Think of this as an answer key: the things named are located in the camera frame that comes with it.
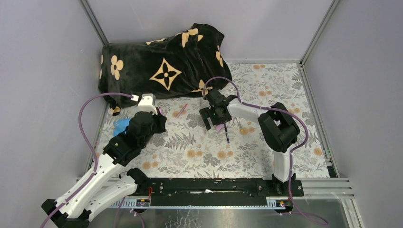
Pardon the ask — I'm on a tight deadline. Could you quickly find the black floral plush blanket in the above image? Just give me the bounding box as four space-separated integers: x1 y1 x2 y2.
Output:
98 23 232 109

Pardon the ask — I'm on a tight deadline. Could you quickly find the purple highlighter cap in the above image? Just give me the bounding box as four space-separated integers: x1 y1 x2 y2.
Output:
215 124 226 132

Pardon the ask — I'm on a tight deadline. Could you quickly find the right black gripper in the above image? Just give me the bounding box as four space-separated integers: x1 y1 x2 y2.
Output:
200 105 232 131

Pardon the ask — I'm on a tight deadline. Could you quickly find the dark purple pen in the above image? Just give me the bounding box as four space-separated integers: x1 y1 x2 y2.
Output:
223 123 230 144

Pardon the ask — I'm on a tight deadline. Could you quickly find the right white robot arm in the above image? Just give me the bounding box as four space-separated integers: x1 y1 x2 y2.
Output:
199 89 300 196

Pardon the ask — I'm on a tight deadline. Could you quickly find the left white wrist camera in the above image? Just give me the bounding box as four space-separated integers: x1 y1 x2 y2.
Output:
131 94 158 114

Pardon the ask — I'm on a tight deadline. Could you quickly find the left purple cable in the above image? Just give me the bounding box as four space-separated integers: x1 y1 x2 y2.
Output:
39 92 139 228

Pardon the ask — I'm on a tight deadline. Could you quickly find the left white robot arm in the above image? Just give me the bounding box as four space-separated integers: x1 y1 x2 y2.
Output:
41 111 167 228

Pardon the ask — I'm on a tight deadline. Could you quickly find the blue cartoon cloth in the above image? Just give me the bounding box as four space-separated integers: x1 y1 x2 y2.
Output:
113 118 131 137

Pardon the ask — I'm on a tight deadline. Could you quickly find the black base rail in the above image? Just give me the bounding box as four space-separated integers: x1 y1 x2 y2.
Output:
126 168 304 208

